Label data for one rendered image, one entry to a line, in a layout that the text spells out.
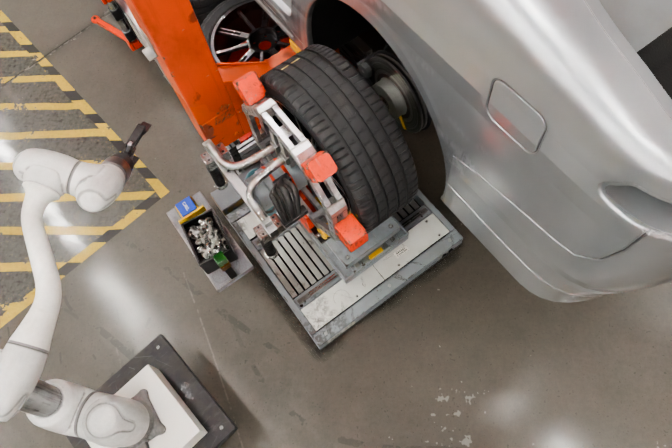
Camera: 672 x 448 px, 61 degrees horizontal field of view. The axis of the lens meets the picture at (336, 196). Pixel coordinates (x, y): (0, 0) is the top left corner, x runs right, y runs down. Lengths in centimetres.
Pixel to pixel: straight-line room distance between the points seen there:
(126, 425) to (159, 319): 83
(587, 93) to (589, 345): 172
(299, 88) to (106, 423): 124
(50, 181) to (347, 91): 88
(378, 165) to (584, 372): 142
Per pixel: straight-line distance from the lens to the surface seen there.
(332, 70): 182
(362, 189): 177
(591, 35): 125
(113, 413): 212
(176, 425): 233
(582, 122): 125
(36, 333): 167
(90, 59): 382
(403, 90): 205
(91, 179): 173
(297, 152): 173
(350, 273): 259
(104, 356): 294
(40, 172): 178
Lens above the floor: 260
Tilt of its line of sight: 64 degrees down
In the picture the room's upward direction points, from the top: 11 degrees counter-clockwise
